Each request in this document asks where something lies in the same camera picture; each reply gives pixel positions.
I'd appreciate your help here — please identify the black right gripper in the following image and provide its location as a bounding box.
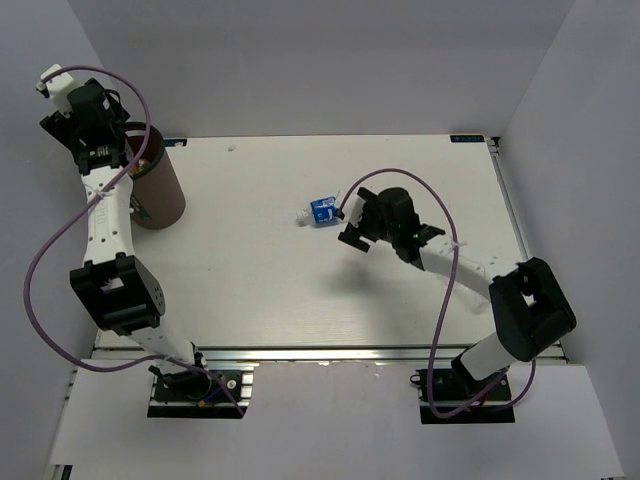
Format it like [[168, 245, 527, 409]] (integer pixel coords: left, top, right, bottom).
[[338, 187, 398, 253]]

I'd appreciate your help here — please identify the blue label clear bottle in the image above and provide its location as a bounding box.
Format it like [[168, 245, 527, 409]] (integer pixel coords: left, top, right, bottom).
[[295, 195, 341, 228]]

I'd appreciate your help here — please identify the clear bottle blue-white cap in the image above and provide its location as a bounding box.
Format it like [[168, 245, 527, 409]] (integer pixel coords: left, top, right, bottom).
[[456, 244, 512, 304]]

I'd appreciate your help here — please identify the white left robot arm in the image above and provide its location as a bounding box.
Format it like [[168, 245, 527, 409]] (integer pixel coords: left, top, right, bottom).
[[38, 73, 212, 399]]

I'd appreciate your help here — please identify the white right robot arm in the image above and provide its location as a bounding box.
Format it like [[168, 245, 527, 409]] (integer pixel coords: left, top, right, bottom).
[[338, 187, 577, 399]]

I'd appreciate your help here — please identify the small sticker near bin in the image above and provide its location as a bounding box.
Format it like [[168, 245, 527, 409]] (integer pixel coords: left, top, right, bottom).
[[164, 138, 188, 147]]

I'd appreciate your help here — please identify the brown cylindrical bin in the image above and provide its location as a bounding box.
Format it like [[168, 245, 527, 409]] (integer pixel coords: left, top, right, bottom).
[[129, 126, 186, 230]]

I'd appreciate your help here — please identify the blue table label sticker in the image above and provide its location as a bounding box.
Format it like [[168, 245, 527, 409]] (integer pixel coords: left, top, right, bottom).
[[450, 134, 485, 143]]

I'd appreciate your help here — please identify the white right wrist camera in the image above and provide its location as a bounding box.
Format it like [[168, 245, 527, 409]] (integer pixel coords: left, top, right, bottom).
[[344, 195, 365, 231]]

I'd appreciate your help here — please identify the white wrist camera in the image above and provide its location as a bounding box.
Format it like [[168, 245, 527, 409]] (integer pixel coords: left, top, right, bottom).
[[344, 195, 365, 231], [36, 64, 80, 118]]

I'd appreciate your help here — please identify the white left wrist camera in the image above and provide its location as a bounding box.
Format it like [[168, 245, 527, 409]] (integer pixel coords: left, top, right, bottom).
[[36, 64, 80, 118]]

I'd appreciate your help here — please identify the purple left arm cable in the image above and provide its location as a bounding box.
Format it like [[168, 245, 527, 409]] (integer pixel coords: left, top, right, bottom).
[[24, 65, 246, 416]]

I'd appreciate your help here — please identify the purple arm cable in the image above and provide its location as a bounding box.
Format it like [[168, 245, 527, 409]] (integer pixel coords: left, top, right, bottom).
[[24, 65, 246, 416], [339, 168, 537, 419]]

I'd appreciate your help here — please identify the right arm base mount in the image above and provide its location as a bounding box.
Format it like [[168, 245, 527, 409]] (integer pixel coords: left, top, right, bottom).
[[409, 368, 515, 425]]

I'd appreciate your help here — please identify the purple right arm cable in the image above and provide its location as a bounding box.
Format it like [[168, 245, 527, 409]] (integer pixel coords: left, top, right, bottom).
[[339, 168, 537, 419]]

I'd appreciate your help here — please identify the aluminium front rail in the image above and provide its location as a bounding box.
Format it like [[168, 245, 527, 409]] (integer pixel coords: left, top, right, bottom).
[[91, 347, 465, 362]]

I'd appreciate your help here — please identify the aluminium rail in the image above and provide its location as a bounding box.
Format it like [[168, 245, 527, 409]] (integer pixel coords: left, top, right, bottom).
[[487, 137, 576, 362], [91, 347, 465, 362]]

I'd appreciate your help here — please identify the aluminium right side rail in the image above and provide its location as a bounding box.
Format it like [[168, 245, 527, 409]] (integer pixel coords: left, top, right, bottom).
[[487, 137, 576, 362]]

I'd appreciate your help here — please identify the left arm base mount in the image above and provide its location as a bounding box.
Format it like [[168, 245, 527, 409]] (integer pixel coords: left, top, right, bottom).
[[147, 366, 253, 419]]

